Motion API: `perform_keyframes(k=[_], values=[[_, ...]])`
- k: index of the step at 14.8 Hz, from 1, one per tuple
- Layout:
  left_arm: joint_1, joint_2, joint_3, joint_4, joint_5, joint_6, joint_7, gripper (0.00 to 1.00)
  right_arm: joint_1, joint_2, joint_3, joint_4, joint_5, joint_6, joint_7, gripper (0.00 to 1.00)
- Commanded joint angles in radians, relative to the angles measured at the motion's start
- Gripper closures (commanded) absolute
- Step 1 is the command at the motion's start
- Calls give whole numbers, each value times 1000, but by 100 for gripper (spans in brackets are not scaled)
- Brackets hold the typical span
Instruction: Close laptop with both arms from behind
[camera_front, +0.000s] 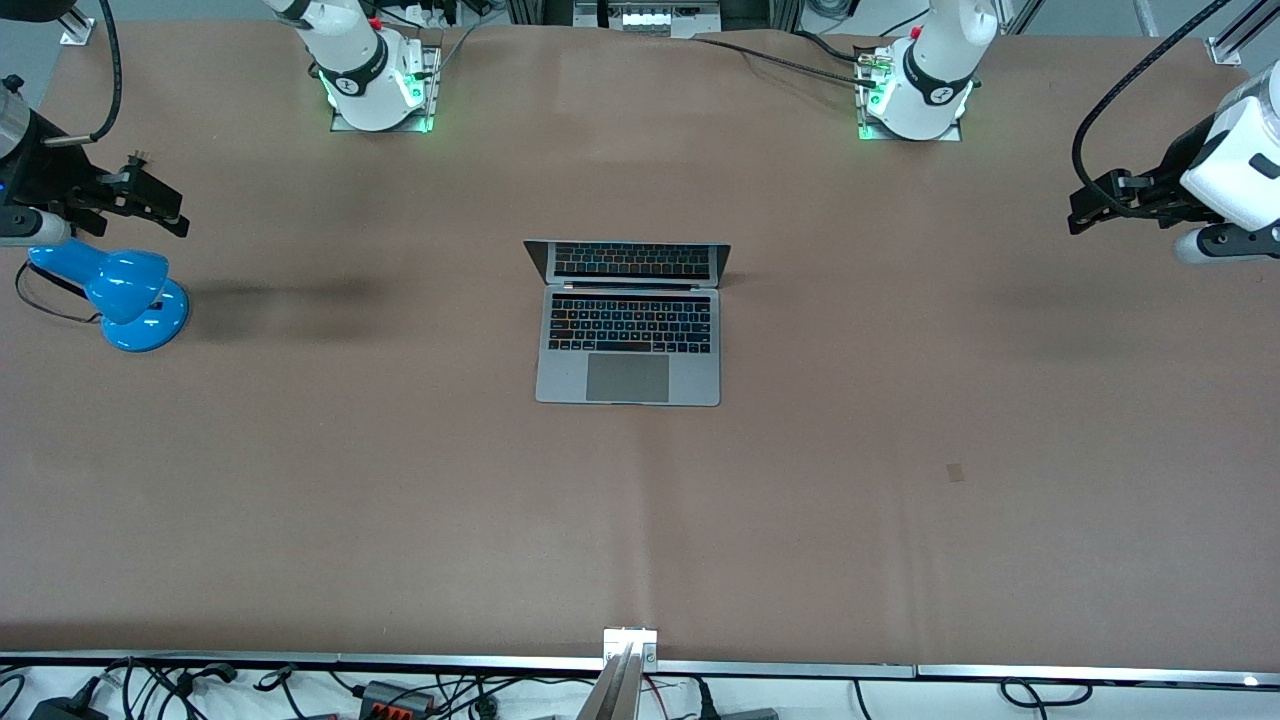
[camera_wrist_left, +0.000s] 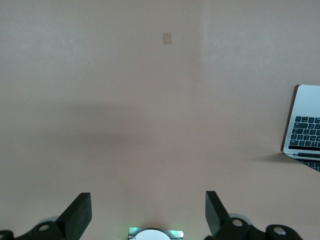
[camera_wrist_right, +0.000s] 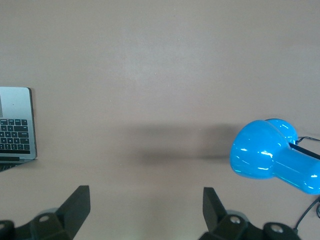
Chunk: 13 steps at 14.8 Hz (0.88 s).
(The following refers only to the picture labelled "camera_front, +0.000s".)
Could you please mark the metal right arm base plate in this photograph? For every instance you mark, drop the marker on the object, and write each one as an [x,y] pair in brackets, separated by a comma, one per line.
[430,90]

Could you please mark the black power adapter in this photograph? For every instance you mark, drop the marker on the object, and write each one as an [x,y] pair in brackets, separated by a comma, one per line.
[65,705]

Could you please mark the silver mounting bracket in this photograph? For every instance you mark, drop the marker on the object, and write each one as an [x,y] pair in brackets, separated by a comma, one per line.
[630,638]

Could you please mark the grey laptop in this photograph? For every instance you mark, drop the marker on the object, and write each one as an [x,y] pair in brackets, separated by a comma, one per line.
[628,345]

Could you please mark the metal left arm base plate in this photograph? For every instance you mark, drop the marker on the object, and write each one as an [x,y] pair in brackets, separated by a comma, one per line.
[866,125]

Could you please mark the aluminium profile beam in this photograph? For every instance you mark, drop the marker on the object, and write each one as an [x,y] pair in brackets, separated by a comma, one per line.
[612,695]

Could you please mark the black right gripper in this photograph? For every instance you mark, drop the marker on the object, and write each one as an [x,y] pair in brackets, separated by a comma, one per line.
[42,172]

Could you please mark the white terminal box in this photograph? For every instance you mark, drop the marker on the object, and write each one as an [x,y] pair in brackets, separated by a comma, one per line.
[650,18]

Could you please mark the small brown tape patch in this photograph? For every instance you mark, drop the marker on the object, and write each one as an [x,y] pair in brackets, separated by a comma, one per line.
[955,472]

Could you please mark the aluminium corner profile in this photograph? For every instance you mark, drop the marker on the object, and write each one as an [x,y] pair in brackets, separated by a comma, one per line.
[1240,40]
[78,25]

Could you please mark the aluminium table edge rail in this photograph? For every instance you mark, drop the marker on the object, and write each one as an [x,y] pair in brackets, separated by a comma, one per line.
[1100,674]
[470,662]
[170,659]
[790,668]

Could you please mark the white power strip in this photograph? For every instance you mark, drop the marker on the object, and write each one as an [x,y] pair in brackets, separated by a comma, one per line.
[425,12]

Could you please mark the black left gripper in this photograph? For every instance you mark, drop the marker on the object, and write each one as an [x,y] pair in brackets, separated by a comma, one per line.
[1176,167]

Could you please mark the dark box with orange connectors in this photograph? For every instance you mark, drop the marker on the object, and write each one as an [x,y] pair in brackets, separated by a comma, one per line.
[397,698]

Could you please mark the blue desk lamp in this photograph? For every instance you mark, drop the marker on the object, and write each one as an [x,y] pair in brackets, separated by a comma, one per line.
[130,295]

